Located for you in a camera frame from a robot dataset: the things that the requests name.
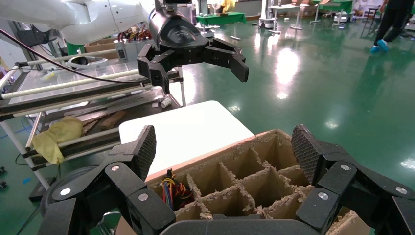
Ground plain cardboard carton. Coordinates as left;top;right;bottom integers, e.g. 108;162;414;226
84;38;119;61

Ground grey box with coloured wires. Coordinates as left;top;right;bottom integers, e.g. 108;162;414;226
115;25;153;61

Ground silver power supply coloured wires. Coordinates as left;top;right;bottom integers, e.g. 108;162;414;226
160;168;195;212

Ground thin black cable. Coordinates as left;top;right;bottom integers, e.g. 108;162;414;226
0;28;145;86

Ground white table with metal legs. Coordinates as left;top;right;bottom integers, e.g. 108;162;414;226
267;3;303;35

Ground black flat base plate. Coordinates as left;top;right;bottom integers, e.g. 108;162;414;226
28;176;57;203

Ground person in yellow clothes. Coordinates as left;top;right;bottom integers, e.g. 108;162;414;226
220;0;236;14

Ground brown cardboard divider box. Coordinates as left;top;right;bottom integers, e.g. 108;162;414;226
116;129;370;235

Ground brown wooden piece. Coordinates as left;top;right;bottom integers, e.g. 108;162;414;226
98;111;127;130

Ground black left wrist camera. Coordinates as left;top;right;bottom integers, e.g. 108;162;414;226
155;0;192;12

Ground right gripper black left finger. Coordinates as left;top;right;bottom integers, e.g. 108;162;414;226
38;124;176;235

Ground person in black clothes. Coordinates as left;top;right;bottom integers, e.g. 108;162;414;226
369;0;414;54

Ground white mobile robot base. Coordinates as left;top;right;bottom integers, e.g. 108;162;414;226
258;0;277;29

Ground clear plastic tray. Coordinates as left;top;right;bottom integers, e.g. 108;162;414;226
9;61;181;105

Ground yellow cloth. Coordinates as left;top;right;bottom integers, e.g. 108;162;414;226
31;116;84;165

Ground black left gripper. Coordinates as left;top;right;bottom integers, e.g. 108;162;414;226
137;9;250;94

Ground dark grey round wheel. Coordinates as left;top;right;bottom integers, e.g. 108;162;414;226
39;165;98;216

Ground green cloth covered table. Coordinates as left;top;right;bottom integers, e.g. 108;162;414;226
312;0;354;15
195;12;247;27

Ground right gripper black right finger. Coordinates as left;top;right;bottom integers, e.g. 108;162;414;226
291;124;415;235

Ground metal cart with foam tubes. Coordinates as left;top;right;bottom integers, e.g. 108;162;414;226
0;48;187;190

